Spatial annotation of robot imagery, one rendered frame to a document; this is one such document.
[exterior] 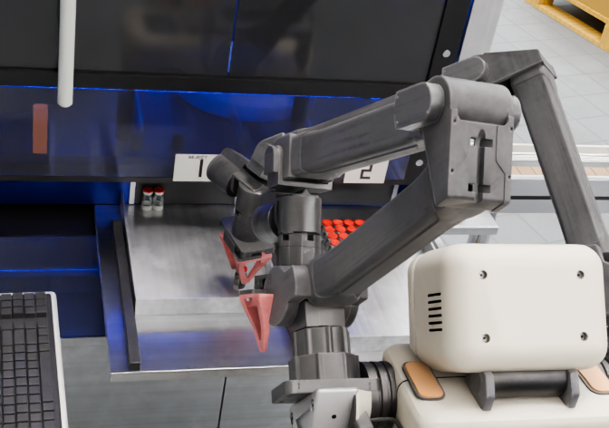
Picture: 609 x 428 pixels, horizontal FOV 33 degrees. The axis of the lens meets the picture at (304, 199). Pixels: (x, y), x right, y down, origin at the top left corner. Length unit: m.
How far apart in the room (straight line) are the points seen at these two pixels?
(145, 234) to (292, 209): 0.70
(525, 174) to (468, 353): 1.21
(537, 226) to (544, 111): 2.48
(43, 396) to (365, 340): 0.54
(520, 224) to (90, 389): 2.16
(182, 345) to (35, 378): 0.24
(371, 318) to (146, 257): 0.43
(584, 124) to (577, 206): 3.42
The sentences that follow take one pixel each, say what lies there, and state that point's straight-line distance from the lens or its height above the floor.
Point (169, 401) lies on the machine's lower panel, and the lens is 2.32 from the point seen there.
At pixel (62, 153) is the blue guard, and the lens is 1.90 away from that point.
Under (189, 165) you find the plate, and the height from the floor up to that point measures 1.03.
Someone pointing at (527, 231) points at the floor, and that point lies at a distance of 3.94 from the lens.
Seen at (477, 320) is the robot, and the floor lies 1.33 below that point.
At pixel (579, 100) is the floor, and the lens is 5.12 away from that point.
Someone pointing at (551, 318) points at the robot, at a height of 1.33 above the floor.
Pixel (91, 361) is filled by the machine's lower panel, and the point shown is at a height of 0.54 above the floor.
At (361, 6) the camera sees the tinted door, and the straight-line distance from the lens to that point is 1.86.
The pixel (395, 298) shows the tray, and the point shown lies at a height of 0.88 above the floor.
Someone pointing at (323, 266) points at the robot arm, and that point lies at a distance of 1.22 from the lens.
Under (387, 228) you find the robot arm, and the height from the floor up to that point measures 1.44.
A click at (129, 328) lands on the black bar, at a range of 1.73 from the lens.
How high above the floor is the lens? 2.04
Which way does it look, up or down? 32 degrees down
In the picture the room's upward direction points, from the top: 11 degrees clockwise
